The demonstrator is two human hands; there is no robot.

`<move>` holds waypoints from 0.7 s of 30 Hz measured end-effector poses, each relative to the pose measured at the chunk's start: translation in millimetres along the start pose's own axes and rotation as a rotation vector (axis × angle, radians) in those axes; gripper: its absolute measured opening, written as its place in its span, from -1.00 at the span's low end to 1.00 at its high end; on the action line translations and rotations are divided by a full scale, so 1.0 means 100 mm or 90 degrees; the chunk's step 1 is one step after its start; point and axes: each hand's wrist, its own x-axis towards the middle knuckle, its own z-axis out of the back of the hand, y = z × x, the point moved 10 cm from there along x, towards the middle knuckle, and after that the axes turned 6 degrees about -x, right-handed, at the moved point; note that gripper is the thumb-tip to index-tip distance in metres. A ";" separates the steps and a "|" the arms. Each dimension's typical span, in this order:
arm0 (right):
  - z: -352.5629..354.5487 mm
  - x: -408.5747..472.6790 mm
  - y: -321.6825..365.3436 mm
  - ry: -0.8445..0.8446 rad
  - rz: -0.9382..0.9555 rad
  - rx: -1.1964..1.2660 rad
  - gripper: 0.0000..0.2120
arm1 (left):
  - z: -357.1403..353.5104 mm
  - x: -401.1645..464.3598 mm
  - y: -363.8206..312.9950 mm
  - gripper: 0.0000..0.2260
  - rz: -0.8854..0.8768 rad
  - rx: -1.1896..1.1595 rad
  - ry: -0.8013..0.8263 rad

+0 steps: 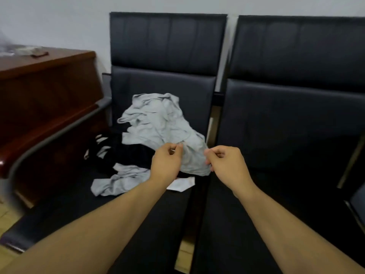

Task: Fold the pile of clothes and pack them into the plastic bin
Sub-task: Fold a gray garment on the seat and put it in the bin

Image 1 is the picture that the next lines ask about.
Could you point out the person's left hand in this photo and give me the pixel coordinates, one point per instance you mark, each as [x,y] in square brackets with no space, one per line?
[166,165]

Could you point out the person's right hand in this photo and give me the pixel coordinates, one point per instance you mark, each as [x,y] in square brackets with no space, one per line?
[231,168]

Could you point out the grey tank top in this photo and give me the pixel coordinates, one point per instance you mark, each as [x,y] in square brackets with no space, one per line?
[119,182]

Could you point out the blue-grey plastic bin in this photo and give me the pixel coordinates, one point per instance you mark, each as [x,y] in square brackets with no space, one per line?
[358,202]

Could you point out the person's left forearm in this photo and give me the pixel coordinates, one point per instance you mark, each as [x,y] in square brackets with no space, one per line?
[91,234]

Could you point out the person's right forearm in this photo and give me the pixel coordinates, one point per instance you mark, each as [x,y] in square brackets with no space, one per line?
[291,239]

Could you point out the brown wooden cabinet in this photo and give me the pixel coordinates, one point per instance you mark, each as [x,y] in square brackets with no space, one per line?
[45,91]

